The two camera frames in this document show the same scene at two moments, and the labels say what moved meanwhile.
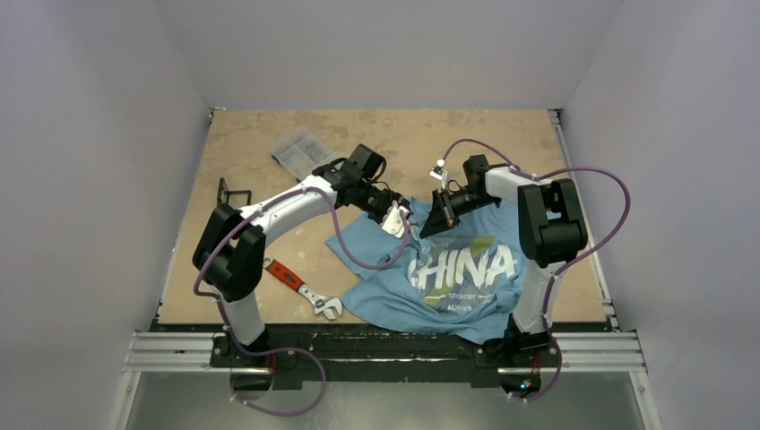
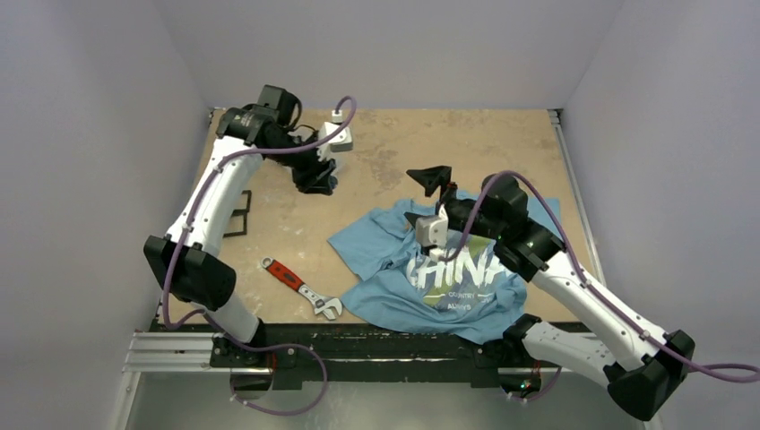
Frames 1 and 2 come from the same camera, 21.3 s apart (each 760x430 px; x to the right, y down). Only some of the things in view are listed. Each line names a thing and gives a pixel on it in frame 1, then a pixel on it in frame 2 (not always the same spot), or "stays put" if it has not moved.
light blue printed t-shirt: (466, 282) stays put
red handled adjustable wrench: (321, 305) stays put
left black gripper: (393, 197) → (316, 176)
